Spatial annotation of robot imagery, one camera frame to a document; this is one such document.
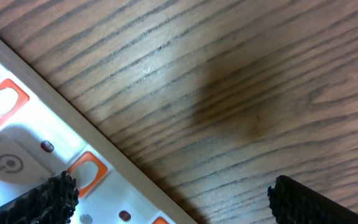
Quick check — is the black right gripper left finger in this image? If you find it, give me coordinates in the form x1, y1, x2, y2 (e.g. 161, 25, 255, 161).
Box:
0, 170, 80, 224

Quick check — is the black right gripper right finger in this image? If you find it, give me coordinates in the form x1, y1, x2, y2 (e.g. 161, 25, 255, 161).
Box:
267, 175, 358, 224

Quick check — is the white power strip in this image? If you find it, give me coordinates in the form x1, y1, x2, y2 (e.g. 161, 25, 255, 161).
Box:
0, 40, 193, 223

